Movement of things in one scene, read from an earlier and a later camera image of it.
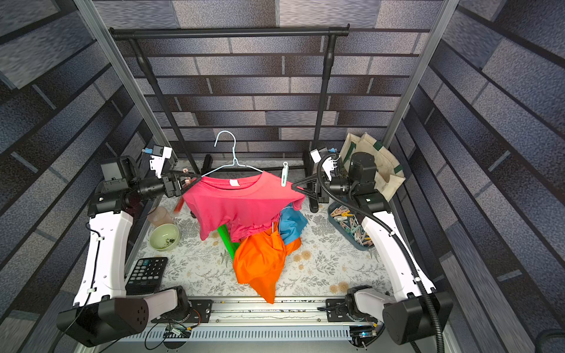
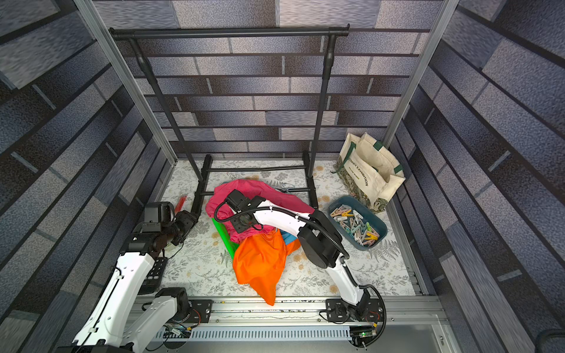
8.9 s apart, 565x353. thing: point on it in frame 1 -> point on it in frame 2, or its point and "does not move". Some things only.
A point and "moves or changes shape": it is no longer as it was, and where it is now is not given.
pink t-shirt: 245,202 moves or changes shape
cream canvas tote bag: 390,176 does not move
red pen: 179,204 does not move
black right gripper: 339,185 -> 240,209
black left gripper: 176,181 -> 189,218
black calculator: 147,276 does not move
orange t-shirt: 259,259 does not move
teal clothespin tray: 349,225 does not move
